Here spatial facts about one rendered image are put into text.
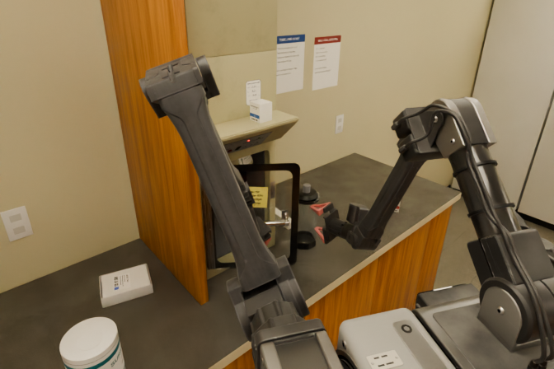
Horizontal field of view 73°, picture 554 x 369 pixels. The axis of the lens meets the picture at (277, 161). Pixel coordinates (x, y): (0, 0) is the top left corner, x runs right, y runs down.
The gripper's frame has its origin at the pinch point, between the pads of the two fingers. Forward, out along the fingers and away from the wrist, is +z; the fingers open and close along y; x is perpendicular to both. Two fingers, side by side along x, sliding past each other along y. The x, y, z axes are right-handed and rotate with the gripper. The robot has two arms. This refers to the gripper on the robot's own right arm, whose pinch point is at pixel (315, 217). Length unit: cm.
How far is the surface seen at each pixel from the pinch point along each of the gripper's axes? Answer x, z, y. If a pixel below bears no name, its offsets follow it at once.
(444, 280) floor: -124, 16, -133
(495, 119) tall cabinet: -266, 40, -65
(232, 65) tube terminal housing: 13, 8, 60
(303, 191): -4.4, 8.6, 6.5
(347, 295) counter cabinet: -4.5, -5.5, -38.4
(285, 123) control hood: 5.1, -0.6, 39.3
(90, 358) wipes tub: 80, -4, 8
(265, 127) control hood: 13.1, -0.8, 41.0
